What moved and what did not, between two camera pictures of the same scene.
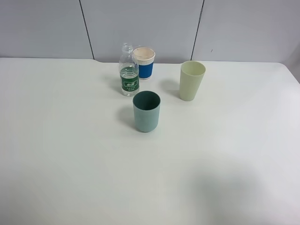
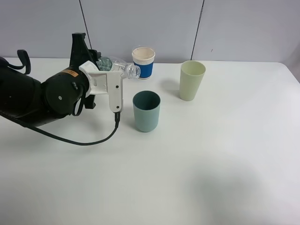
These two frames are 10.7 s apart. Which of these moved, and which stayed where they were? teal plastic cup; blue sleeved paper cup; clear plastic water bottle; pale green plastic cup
Moved: clear plastic water bottle
Stayed: blue sleeved paper cup; pale green plastic cup; teal plastic cup
